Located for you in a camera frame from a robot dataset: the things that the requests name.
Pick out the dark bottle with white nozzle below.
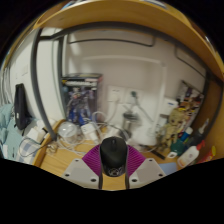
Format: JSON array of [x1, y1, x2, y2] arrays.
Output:
[[191, 118, 211, 148]]

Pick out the clear round lidded container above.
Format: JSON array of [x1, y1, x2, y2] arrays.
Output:
[[57, 121, 79, 141]]

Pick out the tan tree creature figure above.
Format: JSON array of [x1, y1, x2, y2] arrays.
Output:
[[156, 108, 186, 156]]

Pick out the white tissue pack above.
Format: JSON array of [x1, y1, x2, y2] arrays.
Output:
[[26, 126, 46, 144]]

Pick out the grey cup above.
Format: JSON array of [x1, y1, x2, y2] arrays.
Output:
[[121, 112, 139, 133]]

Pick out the tangled white cables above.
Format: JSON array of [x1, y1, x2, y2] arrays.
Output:
[[54, 111, 161, 158]]

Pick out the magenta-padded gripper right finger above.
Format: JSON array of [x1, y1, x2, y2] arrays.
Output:
[[124, 145, 167, 190]]

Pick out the black computer mouse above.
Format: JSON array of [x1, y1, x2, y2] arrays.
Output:
[[99, 136, 130, 178]]

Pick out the red snack can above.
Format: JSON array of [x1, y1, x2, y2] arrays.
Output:
[[199, 144, 218, 164]]

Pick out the white lotion pump bottle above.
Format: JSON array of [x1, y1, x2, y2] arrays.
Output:
[[176, 139, 206, 168]]

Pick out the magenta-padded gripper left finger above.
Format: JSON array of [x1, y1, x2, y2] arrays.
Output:
[[61, 144, 104, 190]]

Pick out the black bag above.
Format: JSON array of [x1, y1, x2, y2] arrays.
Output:
[[13, 83, 32, 131]]

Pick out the striped bed sheet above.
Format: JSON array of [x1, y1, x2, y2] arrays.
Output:
[[14, 136, 44, 164]]

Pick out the colourful figure box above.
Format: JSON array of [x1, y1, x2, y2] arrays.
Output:
[[178, 79, 205, 114]]

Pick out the clear snack packet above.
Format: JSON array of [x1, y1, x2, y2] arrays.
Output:
[[46, 143, 58, 154]]

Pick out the teal blanket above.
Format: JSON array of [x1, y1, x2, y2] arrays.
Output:
[[0, 103, 16, 148]]

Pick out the white wall socket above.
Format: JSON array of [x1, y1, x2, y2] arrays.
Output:
[[124, 88, 143, 105], [107, 85, 126, 103]]

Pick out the white box with blue print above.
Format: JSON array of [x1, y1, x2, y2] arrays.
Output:
[[163, 96, 179, 116]]

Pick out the robot model kit box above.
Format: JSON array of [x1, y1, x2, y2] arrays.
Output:
[[60, 73, 104, 127]]

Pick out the large white charger block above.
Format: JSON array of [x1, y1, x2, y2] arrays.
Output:
[[79, 123, 101, 141]]

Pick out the green round lid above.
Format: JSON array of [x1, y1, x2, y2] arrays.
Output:
[[171, 138, 188, 156]]

